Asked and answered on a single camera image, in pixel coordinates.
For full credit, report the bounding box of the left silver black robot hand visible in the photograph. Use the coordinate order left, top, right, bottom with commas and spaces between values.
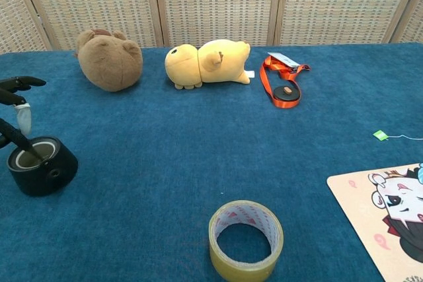
0, 76, 47, 149

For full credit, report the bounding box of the cartoon girl mouse pad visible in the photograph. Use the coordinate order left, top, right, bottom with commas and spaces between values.
326, 162, 423, 282

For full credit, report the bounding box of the black teapot with bail handle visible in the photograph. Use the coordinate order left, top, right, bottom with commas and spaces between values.
0, 118, 79, 197

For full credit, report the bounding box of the orange lanyard strap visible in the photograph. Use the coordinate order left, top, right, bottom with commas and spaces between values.
259, 55, 311, 110

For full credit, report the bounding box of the round grey disc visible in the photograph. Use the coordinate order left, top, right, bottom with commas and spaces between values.
272, 85, 300, 104

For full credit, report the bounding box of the yellow bear plush toy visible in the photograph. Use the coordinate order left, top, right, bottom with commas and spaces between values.
164, 39, 255, 90

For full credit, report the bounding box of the white badge card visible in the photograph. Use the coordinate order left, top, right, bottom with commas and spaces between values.
266, 52, 300, 67

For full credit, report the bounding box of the woven folding screen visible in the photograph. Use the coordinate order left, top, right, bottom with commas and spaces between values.
0, 0, 423, 55

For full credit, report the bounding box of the tea bag with green tag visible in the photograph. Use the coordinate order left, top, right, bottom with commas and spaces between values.
373, 129, 423, 141

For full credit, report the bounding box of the clear packing tape roll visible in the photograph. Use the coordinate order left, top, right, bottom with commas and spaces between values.
208, 199, 285, 282

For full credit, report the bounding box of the blue carpet table cover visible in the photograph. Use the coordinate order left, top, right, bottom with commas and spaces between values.
0, 42, 423, 282

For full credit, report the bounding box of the brown capybara plush toy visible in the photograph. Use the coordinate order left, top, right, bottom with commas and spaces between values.
75, 28, 144, 92

